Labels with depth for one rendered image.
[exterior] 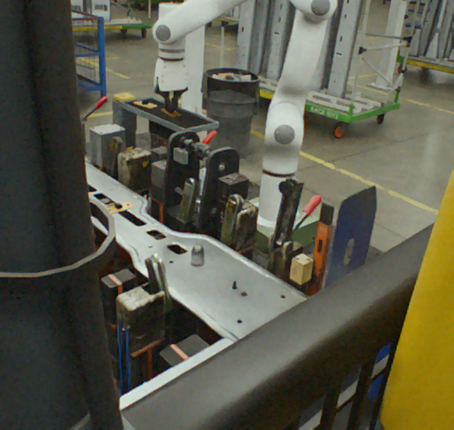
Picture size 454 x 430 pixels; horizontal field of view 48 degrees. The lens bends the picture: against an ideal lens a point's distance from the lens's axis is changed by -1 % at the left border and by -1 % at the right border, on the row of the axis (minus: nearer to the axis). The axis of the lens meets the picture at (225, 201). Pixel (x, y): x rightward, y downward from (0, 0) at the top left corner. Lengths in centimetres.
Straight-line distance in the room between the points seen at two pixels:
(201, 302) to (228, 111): 335
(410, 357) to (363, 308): 2
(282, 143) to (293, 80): 20
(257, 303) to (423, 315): 93
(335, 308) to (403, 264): 5
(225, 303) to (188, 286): 10
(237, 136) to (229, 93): 39
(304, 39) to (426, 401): 148
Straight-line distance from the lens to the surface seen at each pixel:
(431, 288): 17
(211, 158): 132
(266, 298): 111
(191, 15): 156
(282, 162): 171
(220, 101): 430
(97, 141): 171
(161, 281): 102
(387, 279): 21
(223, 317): 104
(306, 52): 161
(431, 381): 18
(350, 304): 19
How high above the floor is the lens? 166
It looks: 26 degrees down
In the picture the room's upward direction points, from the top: 4 degrees clockwise
